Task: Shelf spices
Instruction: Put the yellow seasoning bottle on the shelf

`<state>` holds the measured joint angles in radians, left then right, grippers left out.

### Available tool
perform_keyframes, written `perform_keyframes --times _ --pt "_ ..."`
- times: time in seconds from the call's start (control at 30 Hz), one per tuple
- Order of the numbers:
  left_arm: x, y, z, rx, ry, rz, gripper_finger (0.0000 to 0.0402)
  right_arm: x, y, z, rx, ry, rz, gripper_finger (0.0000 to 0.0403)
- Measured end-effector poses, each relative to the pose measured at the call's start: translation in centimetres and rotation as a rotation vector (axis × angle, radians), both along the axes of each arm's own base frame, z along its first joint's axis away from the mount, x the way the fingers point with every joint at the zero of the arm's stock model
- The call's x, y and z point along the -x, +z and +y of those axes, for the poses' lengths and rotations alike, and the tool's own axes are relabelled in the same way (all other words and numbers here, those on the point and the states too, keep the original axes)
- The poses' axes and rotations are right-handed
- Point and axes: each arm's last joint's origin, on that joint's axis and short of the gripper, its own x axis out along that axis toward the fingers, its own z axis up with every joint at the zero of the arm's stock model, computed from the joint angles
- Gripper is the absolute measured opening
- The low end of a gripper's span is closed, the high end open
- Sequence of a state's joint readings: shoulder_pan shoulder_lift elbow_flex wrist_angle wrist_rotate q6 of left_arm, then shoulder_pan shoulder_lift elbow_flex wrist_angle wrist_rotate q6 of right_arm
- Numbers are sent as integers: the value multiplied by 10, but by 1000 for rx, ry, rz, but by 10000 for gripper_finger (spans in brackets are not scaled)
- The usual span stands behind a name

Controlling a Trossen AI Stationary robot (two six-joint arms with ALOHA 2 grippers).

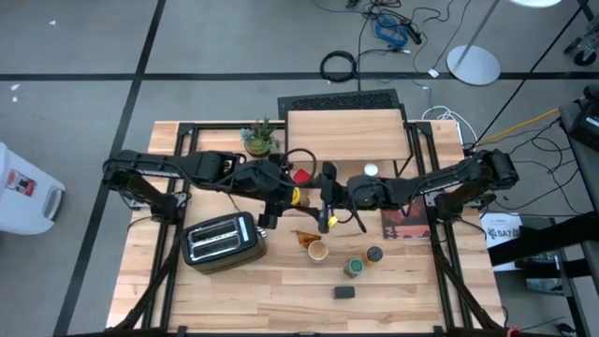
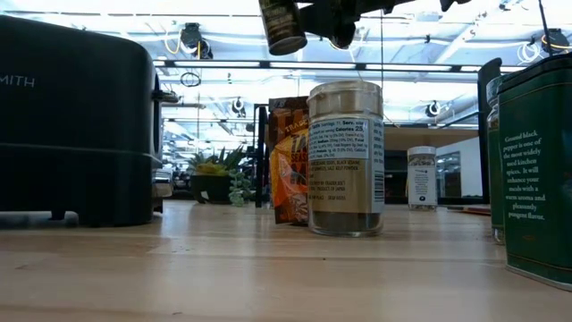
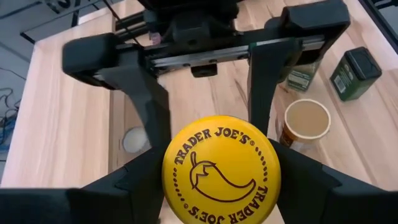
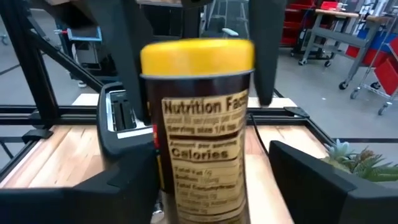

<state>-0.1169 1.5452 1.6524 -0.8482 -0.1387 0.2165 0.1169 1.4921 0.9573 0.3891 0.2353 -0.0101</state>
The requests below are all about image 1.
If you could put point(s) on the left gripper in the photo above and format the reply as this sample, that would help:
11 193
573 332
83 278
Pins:
264 180

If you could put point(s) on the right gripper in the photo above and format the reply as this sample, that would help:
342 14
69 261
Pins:
365 192

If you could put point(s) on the red lid smoked paprika tin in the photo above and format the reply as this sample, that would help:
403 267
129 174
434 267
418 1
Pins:
302 176

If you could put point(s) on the orange taco seasoning packet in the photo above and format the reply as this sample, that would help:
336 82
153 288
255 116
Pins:
309 238

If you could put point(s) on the tan paper cup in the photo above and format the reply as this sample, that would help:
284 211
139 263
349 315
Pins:
318 251

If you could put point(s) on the green lid glass spice jar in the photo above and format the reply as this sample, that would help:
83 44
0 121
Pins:
355 267

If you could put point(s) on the black lid orange spice jar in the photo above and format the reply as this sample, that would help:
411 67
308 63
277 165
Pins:
374 254

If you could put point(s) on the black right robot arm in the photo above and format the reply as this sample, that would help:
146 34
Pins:
444 182

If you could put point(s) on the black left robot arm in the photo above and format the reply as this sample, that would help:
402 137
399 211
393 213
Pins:
154 164

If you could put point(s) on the white lid clear spice jar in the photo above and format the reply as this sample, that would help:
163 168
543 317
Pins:
371 169

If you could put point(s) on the potted succulent plant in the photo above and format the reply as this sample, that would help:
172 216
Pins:
257 140

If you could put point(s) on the black two-slot toaster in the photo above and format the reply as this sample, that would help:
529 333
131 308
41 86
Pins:
220 243

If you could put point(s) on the landscape cover book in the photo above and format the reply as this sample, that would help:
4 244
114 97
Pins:
407 224

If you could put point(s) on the small black box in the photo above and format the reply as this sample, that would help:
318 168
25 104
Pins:
344 292

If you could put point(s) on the black perforated crate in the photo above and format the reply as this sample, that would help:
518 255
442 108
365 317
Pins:
337 99

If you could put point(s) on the white power adapter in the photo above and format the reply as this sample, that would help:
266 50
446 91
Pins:
433 73

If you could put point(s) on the white paper sign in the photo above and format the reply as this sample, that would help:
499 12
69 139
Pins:
498 231

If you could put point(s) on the silver round base floor lamp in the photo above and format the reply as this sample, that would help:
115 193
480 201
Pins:
472 65

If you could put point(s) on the black metal stand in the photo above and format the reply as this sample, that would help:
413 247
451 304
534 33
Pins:
538 238

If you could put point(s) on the white plastic bin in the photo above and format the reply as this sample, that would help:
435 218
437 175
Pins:
23 192

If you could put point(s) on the black equipment case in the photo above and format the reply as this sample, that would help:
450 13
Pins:
580 121

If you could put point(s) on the wooden shelf black frame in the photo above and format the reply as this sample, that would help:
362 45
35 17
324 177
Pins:
346 133

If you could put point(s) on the black table frame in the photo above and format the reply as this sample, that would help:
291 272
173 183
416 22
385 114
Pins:
187 133

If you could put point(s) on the black caster wheel frame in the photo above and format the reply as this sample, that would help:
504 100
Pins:
585 56

